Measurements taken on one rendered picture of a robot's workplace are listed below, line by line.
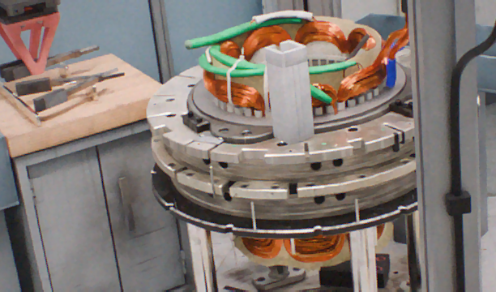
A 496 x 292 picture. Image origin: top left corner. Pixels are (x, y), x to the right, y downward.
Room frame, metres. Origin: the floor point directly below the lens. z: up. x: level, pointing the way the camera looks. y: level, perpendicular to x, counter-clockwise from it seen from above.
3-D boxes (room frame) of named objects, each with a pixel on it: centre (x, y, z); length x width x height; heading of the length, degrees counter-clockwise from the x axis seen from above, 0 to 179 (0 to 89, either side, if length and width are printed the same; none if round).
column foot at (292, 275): (1.18, -0.02, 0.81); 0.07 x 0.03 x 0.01; 108
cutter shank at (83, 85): (1.17, 0.18, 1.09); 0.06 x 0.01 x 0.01; 141
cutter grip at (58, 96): (1.14, 0.21, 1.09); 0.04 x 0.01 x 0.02; 131
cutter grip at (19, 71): (1.23, 0.26, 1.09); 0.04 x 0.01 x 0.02; 116
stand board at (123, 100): (1.22, 0.21, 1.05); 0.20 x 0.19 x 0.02; 116
